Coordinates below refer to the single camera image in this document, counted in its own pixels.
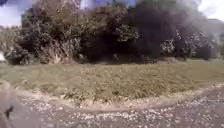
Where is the dry grass bank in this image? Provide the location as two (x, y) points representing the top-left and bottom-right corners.
(0, 57), (224, 108)

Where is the grey gravel path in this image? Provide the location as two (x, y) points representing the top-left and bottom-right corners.
(0, 79), (224, 128)

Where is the wood of dark trees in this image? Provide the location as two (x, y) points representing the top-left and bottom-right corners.
(2, 0), (224, 66)

